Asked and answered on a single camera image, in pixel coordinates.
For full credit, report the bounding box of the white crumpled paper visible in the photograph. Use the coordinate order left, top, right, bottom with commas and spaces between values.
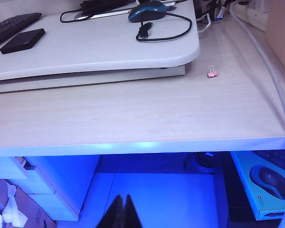
1, 182, 29, 228

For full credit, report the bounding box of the white desk riser board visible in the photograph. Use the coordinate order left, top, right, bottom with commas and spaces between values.
0, 0, 200, 83

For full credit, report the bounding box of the white charger cable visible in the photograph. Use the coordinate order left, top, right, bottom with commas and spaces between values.
196, 13, 213, 33

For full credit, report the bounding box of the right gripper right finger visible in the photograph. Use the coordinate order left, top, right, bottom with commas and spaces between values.
124, 194, 143, 228

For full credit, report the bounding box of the blue black computer mouse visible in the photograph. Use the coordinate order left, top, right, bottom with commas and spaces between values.
128, 0, 168, 24

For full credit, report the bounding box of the thin black looped cable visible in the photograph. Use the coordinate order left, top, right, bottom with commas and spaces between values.
60, 8, 133, 24

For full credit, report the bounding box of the white drawer cabinet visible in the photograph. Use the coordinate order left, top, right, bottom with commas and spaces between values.
0, 155, 102, 223

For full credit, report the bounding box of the brown cardboard box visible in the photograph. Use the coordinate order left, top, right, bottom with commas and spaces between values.
0, 179, 57, 228

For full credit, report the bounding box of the pink binder clip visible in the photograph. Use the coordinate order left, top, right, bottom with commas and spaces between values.
206, 66, 219, 78

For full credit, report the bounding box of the beige wooden panel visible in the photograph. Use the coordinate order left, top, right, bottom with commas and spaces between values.
267, 0, 285, 81

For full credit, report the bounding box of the silver monitor stand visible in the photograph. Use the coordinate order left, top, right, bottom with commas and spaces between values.
73, 1, 176, 19

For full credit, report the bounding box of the black portable hard drive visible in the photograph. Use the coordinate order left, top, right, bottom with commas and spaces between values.
0, 28, 46, 55

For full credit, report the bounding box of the black keyboard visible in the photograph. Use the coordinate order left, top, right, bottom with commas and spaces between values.
0, 12, 43, 51

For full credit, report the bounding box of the black coiled cable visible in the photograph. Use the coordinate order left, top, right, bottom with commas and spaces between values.
184, 152, 216, 175

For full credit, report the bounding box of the black cable bundle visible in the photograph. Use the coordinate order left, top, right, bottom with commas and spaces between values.
194, 0, 228, 23

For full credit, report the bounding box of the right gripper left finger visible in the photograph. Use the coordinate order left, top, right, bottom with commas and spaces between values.
96, 194, 127, 228

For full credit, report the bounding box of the white riser base board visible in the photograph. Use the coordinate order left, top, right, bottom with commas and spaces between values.
0, 65, 186, 95

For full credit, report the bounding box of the keyboard mouse packaging box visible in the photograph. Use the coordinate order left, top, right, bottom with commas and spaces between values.
230, 149, 285, 221

